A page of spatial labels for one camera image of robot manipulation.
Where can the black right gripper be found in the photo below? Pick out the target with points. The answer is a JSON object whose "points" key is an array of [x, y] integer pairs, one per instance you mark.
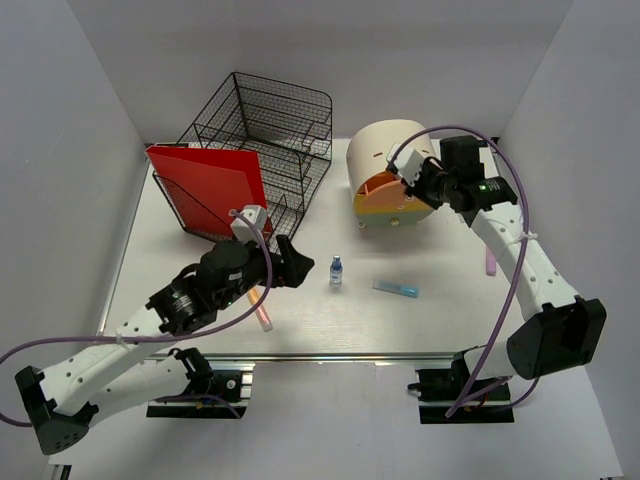
{"points": [[427, 167]]}

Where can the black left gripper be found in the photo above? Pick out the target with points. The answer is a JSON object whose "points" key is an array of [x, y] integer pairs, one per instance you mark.
{"points": [[293, 271]]}

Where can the small blue spray bottle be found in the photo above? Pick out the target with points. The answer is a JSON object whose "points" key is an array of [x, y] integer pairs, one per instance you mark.
{"points": [[336, 271]]}

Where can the orange top drawer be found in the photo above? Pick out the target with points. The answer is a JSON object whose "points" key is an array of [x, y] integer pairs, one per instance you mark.
{"points": [[383, 189]]}

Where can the pale green bottom drawer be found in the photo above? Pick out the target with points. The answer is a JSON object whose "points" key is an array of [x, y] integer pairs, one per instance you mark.
{"points": [[392, 215]]}

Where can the yellow drawer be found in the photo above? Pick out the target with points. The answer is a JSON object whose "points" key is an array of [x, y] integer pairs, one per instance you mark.
{"points": [[358, 201]]}

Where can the red A4 file folder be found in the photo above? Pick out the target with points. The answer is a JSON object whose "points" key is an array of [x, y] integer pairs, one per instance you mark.
{"points": [[202, 185]]}

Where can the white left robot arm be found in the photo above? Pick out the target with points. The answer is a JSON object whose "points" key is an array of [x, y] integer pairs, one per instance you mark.
{"points": [[65, 400]]}

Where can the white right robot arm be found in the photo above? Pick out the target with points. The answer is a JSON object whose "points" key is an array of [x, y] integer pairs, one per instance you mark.
{"points": [[561, 329]]}

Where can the orange pink highlighter pen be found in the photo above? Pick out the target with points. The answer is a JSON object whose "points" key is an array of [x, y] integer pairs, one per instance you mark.
{"points": [[254, 297]]}

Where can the cream drawer cabinet shell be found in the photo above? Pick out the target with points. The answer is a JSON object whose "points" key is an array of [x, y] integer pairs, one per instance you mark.
{"points": [[369, 148]]}

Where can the blue clear highlighter pen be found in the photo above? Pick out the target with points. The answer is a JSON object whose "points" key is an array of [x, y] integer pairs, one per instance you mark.
{"points": [[395, 288]]}

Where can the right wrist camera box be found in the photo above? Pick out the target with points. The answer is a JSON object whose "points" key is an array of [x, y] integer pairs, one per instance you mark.
{"points": [[405, 164]]}

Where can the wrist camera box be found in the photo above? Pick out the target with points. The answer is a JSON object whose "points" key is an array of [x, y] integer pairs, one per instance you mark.
{"points": [[246, 223], [405, 164]]}

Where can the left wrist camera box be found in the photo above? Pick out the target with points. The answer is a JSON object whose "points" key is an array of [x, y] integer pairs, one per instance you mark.
{"points": [[246, 223]]}

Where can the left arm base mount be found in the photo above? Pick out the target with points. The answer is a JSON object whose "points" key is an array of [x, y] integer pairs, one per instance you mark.
{"points": [[224, 396]]}

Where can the black wire mesh file rack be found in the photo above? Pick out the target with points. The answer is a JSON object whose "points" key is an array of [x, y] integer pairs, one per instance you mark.
{"points": [[287, 125]]}

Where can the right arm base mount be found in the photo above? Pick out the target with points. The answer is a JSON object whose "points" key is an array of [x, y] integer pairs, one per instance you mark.
{"points": [[437, 390]]}

